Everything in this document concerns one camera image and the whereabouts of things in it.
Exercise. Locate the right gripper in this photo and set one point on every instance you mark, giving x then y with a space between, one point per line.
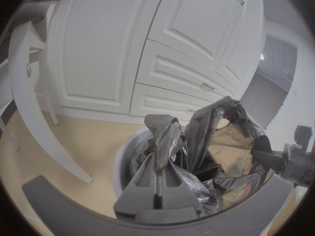
295 166

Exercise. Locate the white chair with grey pads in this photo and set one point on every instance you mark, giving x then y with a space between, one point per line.
29 102

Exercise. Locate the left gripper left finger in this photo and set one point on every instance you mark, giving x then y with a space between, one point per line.
137 195

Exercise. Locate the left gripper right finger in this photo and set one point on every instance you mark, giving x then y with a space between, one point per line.
177 198

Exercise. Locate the grey curtain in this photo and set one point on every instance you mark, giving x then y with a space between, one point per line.
265 99

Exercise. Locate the black plastic bag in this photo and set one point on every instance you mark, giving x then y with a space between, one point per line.
201 136

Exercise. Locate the white trash bin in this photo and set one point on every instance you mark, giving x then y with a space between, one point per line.
120 161

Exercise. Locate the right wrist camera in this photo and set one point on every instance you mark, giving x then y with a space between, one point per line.
304 135

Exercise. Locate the white wardrobe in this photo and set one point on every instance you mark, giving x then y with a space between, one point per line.
103 45

